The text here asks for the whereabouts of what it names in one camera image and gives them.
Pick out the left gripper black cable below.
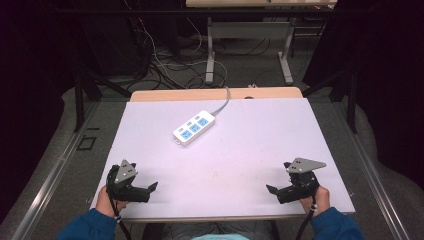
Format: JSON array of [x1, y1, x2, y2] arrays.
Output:
[[105, 166, 133, 240]]

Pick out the black floor outlet frame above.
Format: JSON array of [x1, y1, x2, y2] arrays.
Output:
[[76, 134, 98, 152]]

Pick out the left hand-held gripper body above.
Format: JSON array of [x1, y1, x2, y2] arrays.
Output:
[[105, 159, 142, 202]]

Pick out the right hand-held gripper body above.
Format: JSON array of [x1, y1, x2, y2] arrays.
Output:
[[283, 157, 328, 201]]

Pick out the person's teal shirt hem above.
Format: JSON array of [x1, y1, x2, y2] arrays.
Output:
[[191, 233, 250, 240]]

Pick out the white table mat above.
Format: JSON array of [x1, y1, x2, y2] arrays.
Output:
[[89, 97, 357, 222]]

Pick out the person's right hand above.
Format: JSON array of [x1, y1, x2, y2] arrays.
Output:
[[298, 185, 331, 218]]

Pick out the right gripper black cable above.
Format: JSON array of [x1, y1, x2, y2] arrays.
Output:
[[294, 196, 318, 240]]

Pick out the white-framed background desk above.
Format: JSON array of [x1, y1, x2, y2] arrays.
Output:
[[185, 0, 338, 86]]

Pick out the dark curtain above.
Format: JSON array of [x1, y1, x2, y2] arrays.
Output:
[[0, 0, 84, 224], [301, 0, 424, 191]]

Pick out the metal floor rail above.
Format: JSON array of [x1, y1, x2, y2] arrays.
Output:
[[11, 99, 100, 240], [329, 99, 406, 240]]

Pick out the white power strip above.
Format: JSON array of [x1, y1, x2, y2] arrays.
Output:
[[172, 109, 217, 147]]

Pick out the person's left hand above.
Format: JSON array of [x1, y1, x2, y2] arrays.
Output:
[[95, 185, 128, 218]]

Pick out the wooden table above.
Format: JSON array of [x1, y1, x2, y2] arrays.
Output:
[[129, 86, 304, 103]]

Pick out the person's grey trouser legs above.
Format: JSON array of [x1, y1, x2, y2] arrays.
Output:
[[142, 219, 280, 240]]

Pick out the black metal stand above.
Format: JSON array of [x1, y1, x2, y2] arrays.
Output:
[[301, 64, 360, 135], [72, 63, 133, 134]]

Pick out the grey power strip cable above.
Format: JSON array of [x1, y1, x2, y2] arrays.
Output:
[[211, 86, 232, 118]]

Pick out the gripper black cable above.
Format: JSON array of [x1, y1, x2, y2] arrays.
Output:
[[294, 196, 318, 240], [105, 166, 133, 240]]

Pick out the tangle of floor cables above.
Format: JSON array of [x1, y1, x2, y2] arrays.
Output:
[[123, 0, 231, 90]]

